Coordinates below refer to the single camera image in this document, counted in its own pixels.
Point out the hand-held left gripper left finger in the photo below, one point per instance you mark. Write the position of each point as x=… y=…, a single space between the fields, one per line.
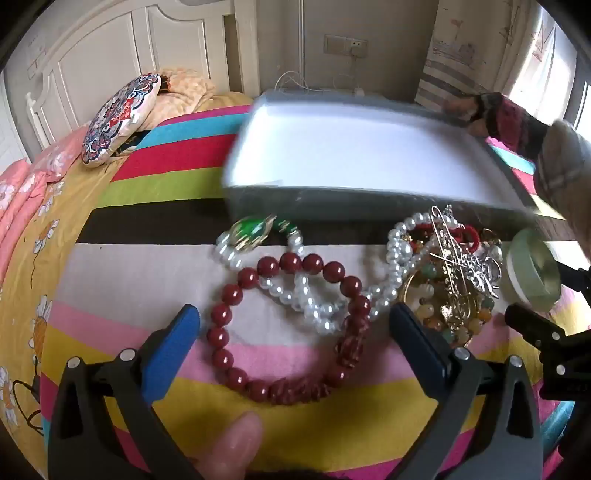
x=178 y=332

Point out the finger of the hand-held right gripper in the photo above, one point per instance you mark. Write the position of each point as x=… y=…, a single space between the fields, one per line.
x=531 y=323
x=575 y=277

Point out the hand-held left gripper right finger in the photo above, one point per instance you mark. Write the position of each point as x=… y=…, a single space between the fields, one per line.
x=413 y=341

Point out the pale green jade bangle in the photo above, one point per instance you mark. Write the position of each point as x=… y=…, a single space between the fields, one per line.
x=512 y=272

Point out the silver brooch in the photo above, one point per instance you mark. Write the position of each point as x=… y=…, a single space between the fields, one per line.
x=480 y=270

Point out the white shallow cardboard box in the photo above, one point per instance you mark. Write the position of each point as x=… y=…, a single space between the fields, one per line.
x=351 y=147

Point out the person's right forearm plaid sleeve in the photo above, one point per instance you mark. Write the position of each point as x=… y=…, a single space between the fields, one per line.
x=563 y=161

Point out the person's left hand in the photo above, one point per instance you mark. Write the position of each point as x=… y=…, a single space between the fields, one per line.
x=235 y=443

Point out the person's right hand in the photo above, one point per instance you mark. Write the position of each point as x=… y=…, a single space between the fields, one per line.
x=489 y=115

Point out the colourful striped blanket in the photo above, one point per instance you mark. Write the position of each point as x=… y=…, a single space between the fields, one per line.
x=161 y=258

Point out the pink floral quilt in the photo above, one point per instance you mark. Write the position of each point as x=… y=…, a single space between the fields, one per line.
x=16 y=203

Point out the pink floral pillow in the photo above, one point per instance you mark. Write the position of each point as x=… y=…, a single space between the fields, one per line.
x=60 y=154

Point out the round patterned cushion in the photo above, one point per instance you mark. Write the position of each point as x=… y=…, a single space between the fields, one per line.
x=120 y=120

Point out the beige fleece blanket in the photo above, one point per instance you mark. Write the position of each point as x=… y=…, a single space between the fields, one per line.
x=184 y=92

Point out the printed curtain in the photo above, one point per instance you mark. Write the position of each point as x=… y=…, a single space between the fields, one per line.
x=461 y=46

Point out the white bed headboard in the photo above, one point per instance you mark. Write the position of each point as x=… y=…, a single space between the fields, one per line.
x=92 y=55

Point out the white vertical pole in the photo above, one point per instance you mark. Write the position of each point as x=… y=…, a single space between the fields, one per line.
x=302 y=37

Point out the white window frame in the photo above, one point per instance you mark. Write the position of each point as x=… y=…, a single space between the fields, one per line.
x=567 y=64

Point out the wall socket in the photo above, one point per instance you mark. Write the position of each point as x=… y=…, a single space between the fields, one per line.
x=346 y=45

